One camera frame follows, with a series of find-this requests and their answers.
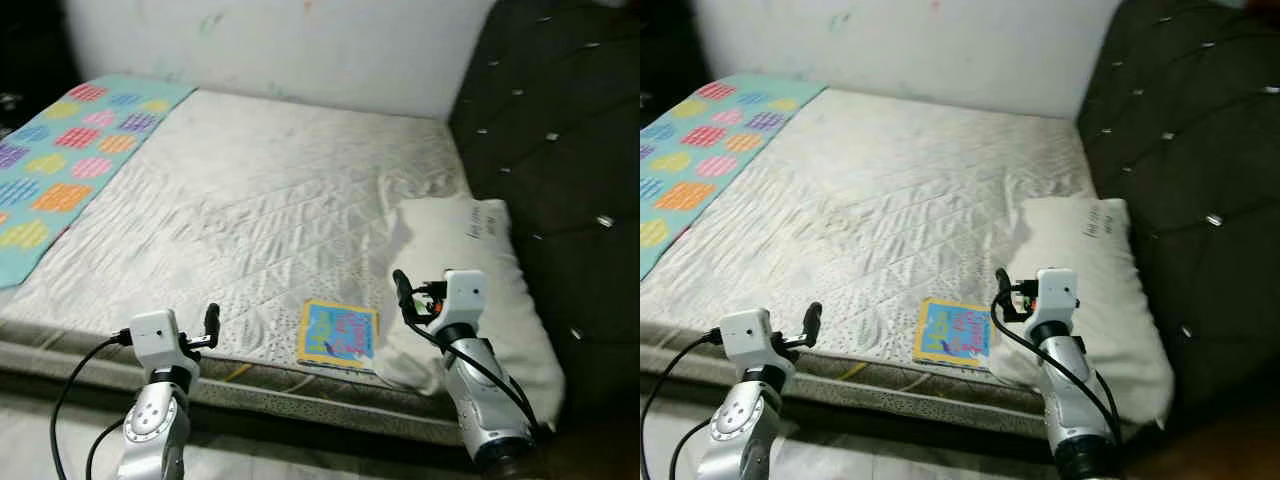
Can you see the colourful children's book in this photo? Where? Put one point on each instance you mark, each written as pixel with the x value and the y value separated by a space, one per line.
pixel 338 335
pixel 952 332

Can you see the white quilted mattress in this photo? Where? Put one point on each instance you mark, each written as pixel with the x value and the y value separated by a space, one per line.
pixel 250 200
pixel 880 200

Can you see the teal blanket with colourful shapes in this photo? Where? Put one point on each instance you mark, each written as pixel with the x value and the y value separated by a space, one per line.
pixel 70 150
pixel 700 150

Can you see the dark tufted headboard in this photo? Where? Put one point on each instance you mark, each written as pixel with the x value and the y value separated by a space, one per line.
pixel 1190 150
pixel 560 150

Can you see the white pillow with green tree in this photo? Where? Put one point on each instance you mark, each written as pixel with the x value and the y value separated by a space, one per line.
pixel 470 240
pixel 1090 250

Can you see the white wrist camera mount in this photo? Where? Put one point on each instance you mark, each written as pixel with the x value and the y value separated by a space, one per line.
pixel 750 338
pixel 1055 295
pixel 158 340
pixel 462 298

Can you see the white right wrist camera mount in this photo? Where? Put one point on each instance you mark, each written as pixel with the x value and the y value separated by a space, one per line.
pixel 1055 295
pixel 462 298

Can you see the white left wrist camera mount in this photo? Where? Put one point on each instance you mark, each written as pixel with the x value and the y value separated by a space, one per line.
pixel 750 338
pixel 158 340

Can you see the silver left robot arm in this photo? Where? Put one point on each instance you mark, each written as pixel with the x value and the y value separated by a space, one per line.
pixel 155 430
pixel 740 430

